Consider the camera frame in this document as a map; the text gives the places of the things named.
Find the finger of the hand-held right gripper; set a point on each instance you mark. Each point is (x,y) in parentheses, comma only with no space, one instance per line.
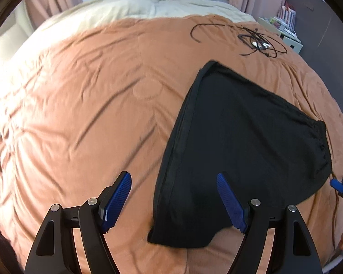
(337,185)

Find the cream bed sheet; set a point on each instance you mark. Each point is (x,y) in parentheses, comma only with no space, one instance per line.
(145,8)

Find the orange blanket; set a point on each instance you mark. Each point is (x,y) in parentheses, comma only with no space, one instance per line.
(74,105)

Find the grey cabinet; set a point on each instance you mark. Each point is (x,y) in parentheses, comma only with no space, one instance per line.
(317,20)

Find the black pants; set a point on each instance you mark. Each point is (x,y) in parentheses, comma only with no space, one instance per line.
(231,125)

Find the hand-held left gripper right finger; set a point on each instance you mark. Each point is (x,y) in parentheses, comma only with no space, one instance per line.
(231,202)

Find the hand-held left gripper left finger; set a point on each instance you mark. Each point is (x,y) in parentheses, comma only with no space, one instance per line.
(117,202)

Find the striped gift bag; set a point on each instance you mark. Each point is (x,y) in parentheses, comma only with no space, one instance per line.
(285,12)

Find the white box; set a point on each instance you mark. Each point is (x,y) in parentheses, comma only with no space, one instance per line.
(293,44)

